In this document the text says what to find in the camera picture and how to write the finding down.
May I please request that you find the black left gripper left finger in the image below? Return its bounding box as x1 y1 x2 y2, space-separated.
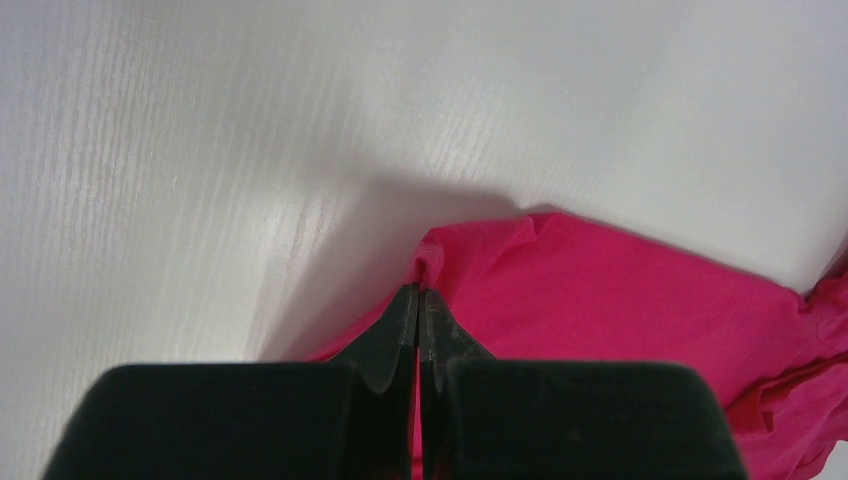
45 284 419 479

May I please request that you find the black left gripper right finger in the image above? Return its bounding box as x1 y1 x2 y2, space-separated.
418 289 747 479

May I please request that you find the magenta t shirt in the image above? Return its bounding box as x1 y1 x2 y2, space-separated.
304 211 848 480

